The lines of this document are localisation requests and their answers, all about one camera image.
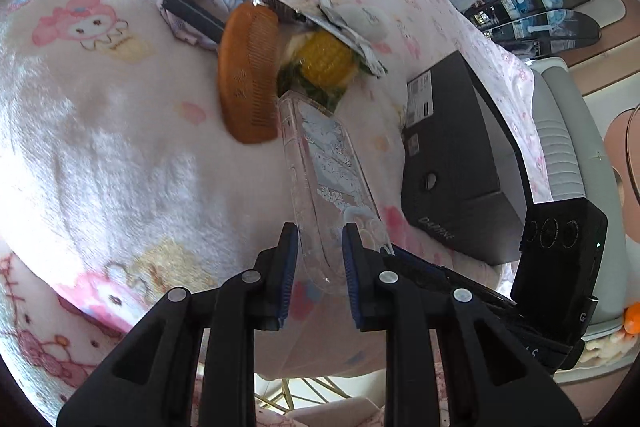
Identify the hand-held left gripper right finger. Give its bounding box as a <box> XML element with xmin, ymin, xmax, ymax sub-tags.
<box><xmin>341</xmin><ymin>223</ymin><xmax>583</xmax><ymax>427</ymax></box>

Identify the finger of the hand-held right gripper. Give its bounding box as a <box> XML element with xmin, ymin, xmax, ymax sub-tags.
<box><xmin>390</xmin><ymin>244</ymin><xmax>518</xmax><ymax>308</ymax></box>

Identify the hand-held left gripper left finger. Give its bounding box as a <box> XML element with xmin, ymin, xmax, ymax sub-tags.
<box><xmin>56</xmin><ymin>222</ymin><xmax>301</xmax><ymax>427</ymax></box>

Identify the clear phone case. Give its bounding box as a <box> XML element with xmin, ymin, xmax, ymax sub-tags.
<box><xmin>276</xmin><ymin>89</ymin><xmax>396</xmax><ymax>295</ymax></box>

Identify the black cardboard box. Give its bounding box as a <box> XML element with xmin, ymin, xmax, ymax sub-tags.
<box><xmin>400</xmin><ymin>51</ymin><xmax>531</xmax><ymax>267</ymax></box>

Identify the packaged corn cob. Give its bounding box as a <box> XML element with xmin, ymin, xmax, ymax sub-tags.
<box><xmin>276</xmin><ymin>29</ymin><xmax>388</xmax><ymax>112</ymax></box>

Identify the orange toy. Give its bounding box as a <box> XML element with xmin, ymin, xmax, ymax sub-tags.
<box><xmin>617</xmin><ymin>302</ymin><xmax>640</xmax><ymax>338</ymax></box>

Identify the grey ribbed sofa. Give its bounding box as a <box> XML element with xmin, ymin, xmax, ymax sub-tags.
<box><xmin>527</xmin><ymin>59</ymin><xmax>631</xmax><ymax>343</ymax></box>

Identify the round glass table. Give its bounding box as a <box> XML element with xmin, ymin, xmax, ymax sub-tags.
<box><xmin>602</xmin><ymin>104</ymin><xmax>640</xmax><ymax>248</ymax></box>

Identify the wooden comb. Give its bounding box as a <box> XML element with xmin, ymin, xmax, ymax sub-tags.
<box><xmin>216</xmin><ymin>1</ymin><xmax>281</xmax><ymax>145</ymax></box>

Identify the pink cartoon printed blanket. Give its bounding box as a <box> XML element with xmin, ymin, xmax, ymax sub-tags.
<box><xmin>0</xmin><ymin>0</ymin><xmax>551</xmax><ymax>427</ymax></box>

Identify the lilac patterned cloth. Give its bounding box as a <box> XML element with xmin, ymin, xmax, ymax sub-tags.
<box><xmin>159</xmin><ymin>4</ymin><xmax>221</xmax><ymax>52</ymax></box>

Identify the black display frame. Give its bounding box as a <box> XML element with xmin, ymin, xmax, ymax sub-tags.
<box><xmin>161</xmin><ymin>0</ymin><xmax>266</xmax><ymax>50</ymax></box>

